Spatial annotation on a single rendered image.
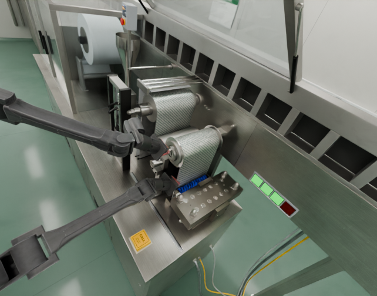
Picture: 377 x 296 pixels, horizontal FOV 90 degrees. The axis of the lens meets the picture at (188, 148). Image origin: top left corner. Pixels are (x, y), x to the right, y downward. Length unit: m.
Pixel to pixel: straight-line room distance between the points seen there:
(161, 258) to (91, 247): 1.09
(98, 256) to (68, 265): 0.22
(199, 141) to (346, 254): 0.72
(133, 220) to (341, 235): 0.90
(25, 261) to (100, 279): 1.29
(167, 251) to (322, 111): 0.87
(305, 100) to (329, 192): 0.36
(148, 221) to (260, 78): 0.86
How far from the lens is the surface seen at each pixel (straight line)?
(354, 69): 3.17
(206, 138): 0.93
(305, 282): 1.51
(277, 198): 1.01
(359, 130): 0.81
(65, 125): 0.72
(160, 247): 1.02
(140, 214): 1.09
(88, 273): 1.95
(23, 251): 0.68
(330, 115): 0.81
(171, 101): 0.98
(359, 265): 1.05
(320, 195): 0.92
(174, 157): 0.86
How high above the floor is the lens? 1.86
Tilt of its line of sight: 41 degrees down
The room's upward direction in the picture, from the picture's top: 16 degrees clockwise
